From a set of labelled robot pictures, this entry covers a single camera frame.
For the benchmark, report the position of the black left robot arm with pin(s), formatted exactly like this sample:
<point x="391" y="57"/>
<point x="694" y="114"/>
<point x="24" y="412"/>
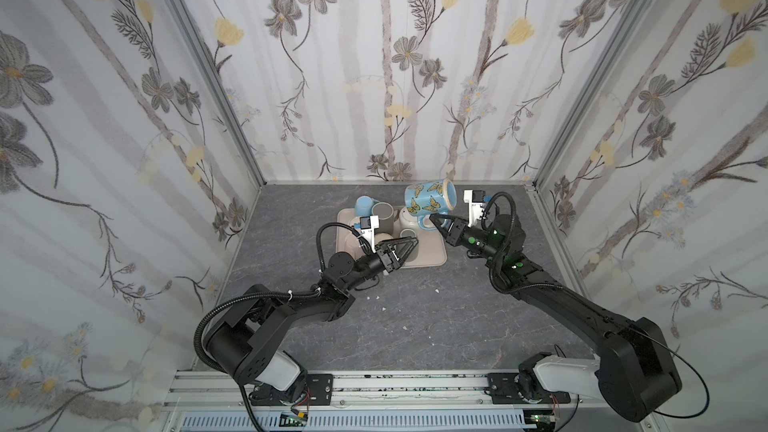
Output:
<point x="242" y="337"/>

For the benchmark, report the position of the white round mug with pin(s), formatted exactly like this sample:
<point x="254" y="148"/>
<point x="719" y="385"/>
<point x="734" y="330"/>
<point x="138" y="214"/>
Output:
<point x="409" y="220"/>

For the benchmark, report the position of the beige plastic tray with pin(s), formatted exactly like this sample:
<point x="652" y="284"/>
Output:
<point x="431" y="251"/>

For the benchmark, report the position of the small grey mug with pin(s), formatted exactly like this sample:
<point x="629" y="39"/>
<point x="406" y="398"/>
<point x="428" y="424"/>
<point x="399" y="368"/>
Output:
<point x="408" y="233"/>

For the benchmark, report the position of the light blue mug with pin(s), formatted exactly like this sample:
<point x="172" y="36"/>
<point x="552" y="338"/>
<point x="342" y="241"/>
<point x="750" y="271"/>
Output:
<point x="364" y="206"/>

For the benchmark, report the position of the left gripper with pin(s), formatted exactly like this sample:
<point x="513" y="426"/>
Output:
<point x="387" y="261"/>

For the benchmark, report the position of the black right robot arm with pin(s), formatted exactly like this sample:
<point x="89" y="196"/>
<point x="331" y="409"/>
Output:
<point x="634" y="372"/>

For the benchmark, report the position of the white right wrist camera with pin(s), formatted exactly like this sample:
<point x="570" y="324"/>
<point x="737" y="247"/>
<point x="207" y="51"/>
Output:
<point x="476" y="201"/>

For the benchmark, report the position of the blue butterfly mug yellow inside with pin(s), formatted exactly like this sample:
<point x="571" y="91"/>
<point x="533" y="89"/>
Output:
<point x="425" y="198"/>

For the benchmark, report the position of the tall grey mug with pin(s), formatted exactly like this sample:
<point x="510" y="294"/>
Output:
<point x="386" y="215"/>

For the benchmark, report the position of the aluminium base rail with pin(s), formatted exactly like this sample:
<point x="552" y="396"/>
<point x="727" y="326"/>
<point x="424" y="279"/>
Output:
<point x="448" y="400"/>

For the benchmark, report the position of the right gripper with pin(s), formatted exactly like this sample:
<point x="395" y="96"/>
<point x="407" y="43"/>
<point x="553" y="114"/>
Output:
<point x="459" y="235"/>

